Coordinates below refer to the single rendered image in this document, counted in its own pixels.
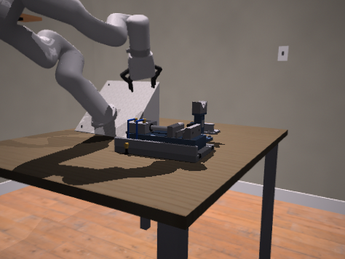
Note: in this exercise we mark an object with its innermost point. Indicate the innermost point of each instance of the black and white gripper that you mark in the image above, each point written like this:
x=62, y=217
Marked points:
x=140, y=68

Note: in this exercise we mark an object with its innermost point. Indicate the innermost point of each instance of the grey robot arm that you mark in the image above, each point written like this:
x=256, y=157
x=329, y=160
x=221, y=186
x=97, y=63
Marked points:
x=47, y=47

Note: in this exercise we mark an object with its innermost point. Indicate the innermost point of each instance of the light grey flat bar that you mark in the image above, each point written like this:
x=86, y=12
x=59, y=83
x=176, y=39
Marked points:
x=179, y=133

